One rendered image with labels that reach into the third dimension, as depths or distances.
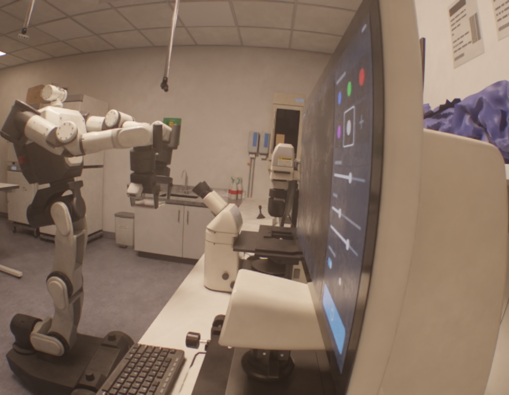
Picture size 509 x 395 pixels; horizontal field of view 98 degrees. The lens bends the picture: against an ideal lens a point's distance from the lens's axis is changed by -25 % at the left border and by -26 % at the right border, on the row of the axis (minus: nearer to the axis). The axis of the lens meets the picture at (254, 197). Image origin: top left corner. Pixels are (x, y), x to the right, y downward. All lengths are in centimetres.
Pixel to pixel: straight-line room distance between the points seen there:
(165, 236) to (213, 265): 236
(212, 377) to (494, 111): 66
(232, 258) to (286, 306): 69
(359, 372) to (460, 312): 18
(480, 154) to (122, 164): 408
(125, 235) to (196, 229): 112
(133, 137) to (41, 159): 48
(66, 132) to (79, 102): 278
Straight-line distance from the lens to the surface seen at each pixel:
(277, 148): 103
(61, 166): 128
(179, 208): 328
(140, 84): 422
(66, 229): 131
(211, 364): 58
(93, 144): 103
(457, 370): 40
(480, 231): 33
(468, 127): 62
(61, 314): 152
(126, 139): 98
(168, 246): 342
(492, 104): 57
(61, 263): 141
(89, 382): 152
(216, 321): 70
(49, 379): 163
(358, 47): 21
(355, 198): 19
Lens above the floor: 122
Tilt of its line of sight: 7 degrees down
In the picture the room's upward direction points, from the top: 5 degrees clockwise
